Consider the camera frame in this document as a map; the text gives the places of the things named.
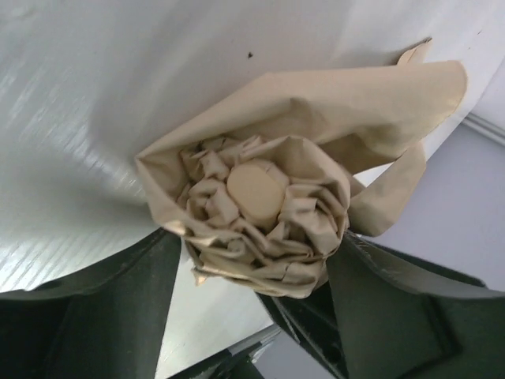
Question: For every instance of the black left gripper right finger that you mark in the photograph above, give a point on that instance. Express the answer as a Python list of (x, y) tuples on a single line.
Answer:
[(402, 317)]

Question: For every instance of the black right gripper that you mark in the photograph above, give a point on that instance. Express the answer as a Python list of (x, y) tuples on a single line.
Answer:
[(311, 323)]

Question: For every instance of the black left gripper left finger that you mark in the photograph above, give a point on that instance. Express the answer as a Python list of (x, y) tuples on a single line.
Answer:
[(104, 321)]

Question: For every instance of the beige folding umbrella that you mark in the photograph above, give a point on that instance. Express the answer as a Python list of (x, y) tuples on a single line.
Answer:
[(262, 186)]

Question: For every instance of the aluminium right side rail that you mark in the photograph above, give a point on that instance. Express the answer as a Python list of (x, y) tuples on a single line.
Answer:
[(485, 128)]

